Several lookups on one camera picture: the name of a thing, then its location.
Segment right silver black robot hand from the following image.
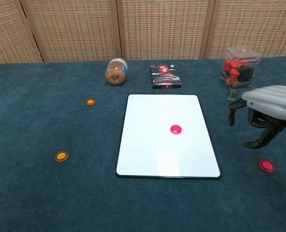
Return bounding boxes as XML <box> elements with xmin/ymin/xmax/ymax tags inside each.
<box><xmin>227</xmin><ymin>85</ymin><xmax>286</xmax><ymax>148</ymax></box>

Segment woven rattan folding screen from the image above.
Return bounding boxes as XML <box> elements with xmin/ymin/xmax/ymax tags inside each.
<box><xmin>0</xmin><ymin>0</ymin><xmax>286</xmax><ymax>65</ymax></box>

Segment clear box of red black pieces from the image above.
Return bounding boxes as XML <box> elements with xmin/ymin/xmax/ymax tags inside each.
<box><xmin>218</xmin><ymin>45</ymin><xmax>262</xmax><ymax>89</ymax></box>

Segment teal felt table cloth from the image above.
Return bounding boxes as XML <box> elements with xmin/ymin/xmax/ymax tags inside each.
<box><xmin>0</xmin><ymin>56</ymin><xmax>286</xmax><ymax>232</ymax></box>

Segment white rectangular board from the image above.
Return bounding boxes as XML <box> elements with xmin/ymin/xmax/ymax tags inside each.
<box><xmin>115</xmin><ymin>93</ymin><xmax>222</xmax><ymax>180</ymax></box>

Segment pink disc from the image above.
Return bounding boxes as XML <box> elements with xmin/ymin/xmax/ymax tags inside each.
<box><xmin>258</xmin><ymin>159</ymin><xmax>276</xmax><ymax>173</ymax></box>
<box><xmin>169</xmin><ymin>124</ymin><xmax>183</xmax><ymax>135</ymax></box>

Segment black red printed card box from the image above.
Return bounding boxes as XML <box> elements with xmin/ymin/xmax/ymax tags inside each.
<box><xmin>149</xmin><ymin>64</ymin><xmax>183</xmax><ymax>89</ymax></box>

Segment clear jar of brown granules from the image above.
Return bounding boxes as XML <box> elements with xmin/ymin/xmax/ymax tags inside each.
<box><xmin>105</xmin><ymin>58</ymin><xmax>129</xmax><ymax>86</ymax></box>

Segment small dark green clip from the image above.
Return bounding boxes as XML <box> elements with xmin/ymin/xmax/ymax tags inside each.
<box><xmin>226</xmin><ymin>87</ymin><xmax>242</xmax><ymax>102</ymax></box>

